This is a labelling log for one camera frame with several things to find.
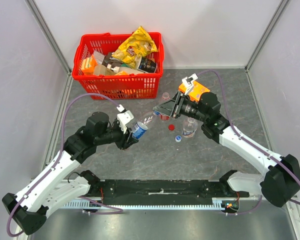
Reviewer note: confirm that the clear bottle red label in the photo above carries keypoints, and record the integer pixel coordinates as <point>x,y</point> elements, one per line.
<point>165,97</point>

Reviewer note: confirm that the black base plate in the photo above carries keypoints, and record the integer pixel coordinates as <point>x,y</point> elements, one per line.
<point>161,192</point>

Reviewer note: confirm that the orange cardboard box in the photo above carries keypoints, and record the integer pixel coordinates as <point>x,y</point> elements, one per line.
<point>197,91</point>

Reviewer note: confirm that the white blue bottle cap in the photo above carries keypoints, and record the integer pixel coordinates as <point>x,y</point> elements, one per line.
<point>178,138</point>

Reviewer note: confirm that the yellow chips bag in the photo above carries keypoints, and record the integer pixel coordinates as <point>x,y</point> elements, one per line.
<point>138,45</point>

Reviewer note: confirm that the small bottle white cap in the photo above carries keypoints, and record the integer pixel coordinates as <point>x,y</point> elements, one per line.
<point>190,126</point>

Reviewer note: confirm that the red plastic shopping basket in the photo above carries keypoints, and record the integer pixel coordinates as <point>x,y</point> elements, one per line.
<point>140,86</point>

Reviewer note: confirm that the white slotted cable duct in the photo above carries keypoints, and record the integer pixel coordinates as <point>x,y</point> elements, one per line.
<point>216,205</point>

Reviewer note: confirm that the beige pump bottle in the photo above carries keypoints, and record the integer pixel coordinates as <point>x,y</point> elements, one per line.
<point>115,71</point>

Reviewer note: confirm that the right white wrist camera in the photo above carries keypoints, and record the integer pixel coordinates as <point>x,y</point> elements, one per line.
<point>188,83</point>

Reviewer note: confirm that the clear bottle blue label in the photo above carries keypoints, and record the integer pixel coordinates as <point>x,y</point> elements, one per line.
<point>146,122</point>

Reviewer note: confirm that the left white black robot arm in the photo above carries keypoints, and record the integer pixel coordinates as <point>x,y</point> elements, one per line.
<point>33,205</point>

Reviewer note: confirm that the black instant noodle cup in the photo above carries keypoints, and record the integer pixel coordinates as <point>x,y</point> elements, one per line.
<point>146,65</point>

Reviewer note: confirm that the clear plastic packet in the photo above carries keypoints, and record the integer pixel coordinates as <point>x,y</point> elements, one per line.
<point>99,57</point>

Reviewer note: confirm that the brown snack packet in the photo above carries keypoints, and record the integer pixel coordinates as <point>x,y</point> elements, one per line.
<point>110,60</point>

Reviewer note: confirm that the red bottle cap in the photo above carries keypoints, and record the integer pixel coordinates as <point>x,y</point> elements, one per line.
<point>171,127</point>

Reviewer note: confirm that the orange yellow sponge pack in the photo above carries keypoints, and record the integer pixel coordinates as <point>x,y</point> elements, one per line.
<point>88,65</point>

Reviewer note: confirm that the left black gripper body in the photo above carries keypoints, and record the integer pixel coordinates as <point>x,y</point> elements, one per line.
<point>123,146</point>

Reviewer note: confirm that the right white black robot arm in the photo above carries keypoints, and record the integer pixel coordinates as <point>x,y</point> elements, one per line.
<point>278,177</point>

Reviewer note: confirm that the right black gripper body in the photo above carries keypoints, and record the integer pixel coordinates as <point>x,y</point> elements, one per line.
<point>176,106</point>

